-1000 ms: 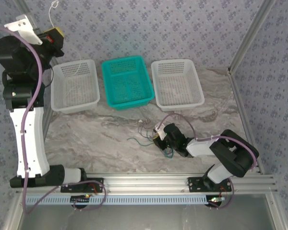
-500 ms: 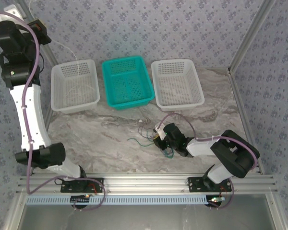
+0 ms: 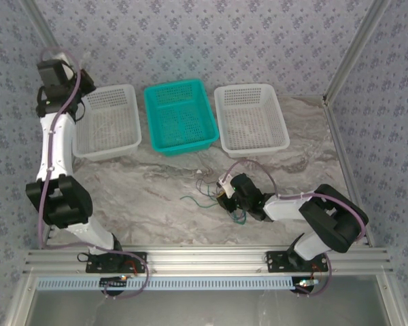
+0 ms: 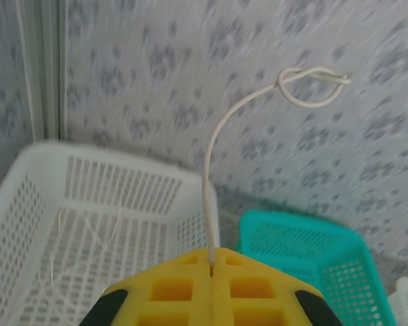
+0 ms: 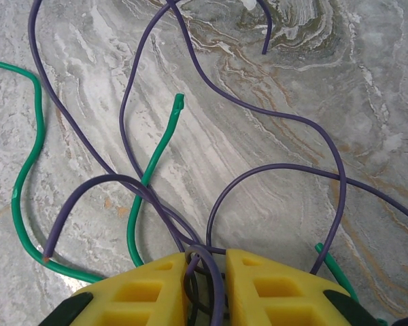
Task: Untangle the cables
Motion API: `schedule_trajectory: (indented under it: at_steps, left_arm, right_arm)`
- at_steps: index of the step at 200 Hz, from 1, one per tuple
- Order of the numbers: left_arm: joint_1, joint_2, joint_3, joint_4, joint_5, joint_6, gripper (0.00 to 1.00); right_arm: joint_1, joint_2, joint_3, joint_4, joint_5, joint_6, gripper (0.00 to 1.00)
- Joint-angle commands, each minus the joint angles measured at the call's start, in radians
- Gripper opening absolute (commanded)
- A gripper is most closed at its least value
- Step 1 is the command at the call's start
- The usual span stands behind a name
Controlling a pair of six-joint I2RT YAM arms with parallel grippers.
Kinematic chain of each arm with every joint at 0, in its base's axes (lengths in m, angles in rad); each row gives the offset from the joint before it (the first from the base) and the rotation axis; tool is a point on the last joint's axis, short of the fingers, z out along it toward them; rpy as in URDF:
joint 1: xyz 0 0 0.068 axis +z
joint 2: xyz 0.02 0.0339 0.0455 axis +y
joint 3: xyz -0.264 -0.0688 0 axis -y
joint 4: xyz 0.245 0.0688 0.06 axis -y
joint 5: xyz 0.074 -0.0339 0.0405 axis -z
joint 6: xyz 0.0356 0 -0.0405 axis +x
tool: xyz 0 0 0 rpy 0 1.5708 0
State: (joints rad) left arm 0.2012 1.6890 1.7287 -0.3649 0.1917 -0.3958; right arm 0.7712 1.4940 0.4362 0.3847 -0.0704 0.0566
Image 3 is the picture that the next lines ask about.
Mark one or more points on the white perforated plastic basket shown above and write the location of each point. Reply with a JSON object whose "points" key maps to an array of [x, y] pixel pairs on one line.
{"points": [[251, 122], [112, 122]]}

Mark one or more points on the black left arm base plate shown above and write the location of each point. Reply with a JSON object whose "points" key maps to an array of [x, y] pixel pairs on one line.
{"points": [[136, 263]]}

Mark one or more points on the aluminium frame post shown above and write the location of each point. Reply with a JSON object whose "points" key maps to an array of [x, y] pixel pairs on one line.
{"points": [[357, 44], [42, 20]]}

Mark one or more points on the small circuit board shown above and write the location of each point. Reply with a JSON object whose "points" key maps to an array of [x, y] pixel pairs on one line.
{"points": [[306, 283], [114, 282]]}

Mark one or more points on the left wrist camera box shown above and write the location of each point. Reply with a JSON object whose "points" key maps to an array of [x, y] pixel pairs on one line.
{"points": [[66, 71]]}

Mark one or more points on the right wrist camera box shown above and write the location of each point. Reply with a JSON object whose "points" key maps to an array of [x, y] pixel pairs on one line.
{"points": [[225, 183]]}

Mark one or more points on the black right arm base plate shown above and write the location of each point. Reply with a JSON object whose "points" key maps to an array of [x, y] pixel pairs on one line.
{"points": [[277, 261]]}

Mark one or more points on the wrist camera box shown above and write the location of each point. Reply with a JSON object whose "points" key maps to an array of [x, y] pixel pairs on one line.
{"points": [[66, 71], [225, 183]]}

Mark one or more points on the teal perforated plastic basket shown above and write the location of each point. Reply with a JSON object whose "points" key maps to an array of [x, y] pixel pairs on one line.
{"points": [[180, 119]]}

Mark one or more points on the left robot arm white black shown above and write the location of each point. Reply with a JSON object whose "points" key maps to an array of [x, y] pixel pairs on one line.
{"points": [[54, 149]]}

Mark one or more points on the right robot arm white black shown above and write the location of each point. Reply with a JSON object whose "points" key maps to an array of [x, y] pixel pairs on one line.
{"points": [[333, 217]]}

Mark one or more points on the aluminium frame rail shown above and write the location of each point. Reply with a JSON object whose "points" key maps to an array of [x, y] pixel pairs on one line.
{"points": [[207, 259]]}

